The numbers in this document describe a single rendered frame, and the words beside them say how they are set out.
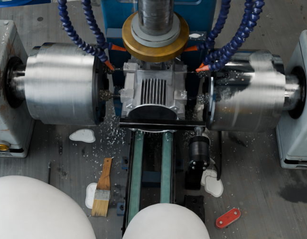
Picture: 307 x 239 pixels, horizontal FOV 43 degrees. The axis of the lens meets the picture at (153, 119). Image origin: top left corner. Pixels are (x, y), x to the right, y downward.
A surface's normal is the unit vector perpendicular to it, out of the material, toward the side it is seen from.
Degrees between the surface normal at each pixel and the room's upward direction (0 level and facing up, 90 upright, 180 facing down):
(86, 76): 24
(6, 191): 18
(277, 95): 43
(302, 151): 90
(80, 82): 36
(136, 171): 0
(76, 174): 0
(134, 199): 0
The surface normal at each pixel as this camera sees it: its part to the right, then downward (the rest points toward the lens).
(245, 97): -0.03, 0.20
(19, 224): 0.04, -0.18
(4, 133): -0.04, 0.85
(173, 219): 0.15, -0.83
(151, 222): -0.27, -0.83
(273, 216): 0.00, -0.52
